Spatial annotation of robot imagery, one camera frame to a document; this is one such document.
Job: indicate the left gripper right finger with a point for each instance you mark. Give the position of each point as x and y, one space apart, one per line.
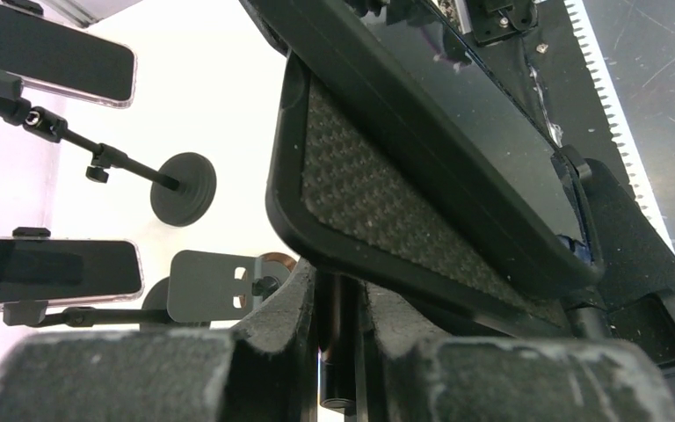
418 372

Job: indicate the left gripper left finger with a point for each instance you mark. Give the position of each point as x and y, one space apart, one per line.
261 369

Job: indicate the brown round base stand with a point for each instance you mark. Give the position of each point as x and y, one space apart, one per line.
206 287

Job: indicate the black folding phone stand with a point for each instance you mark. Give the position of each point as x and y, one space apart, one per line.
344 207

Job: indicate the white cased phone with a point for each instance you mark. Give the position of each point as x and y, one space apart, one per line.
52 57
63 272

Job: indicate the black phone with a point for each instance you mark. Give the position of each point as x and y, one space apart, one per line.
424 98

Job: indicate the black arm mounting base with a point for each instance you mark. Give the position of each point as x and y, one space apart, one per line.
531 47

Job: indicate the white slotted cable duct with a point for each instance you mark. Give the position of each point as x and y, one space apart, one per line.
618 123

